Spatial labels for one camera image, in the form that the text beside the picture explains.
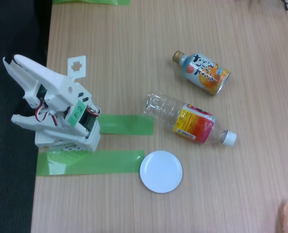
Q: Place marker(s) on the small white round plate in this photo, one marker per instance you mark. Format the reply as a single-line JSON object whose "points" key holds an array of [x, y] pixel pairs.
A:
{"points": [[161, 172]]}

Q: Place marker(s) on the clear plastic bottle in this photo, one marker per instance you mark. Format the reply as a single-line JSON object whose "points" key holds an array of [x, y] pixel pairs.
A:
{"points": [[195, 123]]}

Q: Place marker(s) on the orange juice aluminium bottle can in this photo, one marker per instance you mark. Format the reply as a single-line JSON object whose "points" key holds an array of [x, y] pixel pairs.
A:
{"points": [[204, 72]]}

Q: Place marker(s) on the long green tape strip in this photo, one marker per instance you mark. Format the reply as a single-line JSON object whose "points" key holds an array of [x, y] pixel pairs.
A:
{"points": [[98, 162]]}

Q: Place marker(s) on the short green tape strip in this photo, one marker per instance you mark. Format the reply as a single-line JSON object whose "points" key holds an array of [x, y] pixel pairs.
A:
{"points": [[127, 125]]}

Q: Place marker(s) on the green tape at table edge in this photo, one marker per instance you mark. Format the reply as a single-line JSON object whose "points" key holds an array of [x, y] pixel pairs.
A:
{"points": [[90, 2]]}

